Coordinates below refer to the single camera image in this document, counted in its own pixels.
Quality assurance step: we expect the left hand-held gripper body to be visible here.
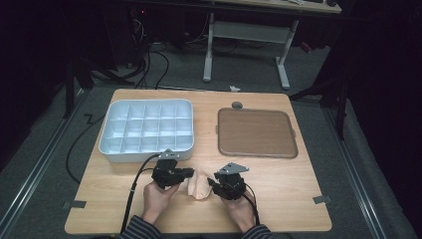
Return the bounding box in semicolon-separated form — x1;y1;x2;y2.
151;148;182;190

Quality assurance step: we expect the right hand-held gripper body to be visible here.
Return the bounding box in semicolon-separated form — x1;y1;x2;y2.
212;161;250;201

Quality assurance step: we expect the beige sock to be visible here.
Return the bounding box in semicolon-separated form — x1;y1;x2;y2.
187;168;215;201

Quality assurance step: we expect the white divided storage box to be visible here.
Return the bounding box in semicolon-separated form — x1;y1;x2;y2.
98;98;195;163

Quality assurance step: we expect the person's right hand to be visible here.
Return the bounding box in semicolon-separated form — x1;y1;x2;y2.
221;190;258;233

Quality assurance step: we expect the person's left hand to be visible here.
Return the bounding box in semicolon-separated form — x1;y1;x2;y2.
142;181;180;225

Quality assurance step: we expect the brown square tray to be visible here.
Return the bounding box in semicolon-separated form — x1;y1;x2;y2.
216;107;299;159

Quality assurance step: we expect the grey tape strip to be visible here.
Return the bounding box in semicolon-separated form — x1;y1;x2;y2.
313;194;332;205
63;199;88;211

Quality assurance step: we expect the black metal stand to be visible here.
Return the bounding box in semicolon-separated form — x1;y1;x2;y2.
289;76;352;140
63;56;135;120

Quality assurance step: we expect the white-legged wooden desk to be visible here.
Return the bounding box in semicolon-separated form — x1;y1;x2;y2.
202;0;342;91

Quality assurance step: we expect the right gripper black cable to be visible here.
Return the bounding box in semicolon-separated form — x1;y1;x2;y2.
243;183;261;226

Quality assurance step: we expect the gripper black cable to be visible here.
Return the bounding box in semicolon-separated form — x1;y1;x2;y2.
119;152;162;233
243;183;261;226

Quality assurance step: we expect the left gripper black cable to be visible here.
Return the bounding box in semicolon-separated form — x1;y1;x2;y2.
119;152;162;233

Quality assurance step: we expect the black floor cable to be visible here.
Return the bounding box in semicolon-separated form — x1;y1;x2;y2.
65;113;106;185

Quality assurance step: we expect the bundle of black cables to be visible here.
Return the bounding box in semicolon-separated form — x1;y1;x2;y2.
130;16;170;90

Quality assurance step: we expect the metal floor rail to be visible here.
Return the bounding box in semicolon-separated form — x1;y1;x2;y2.
0;89;89;233
322;108;387;239

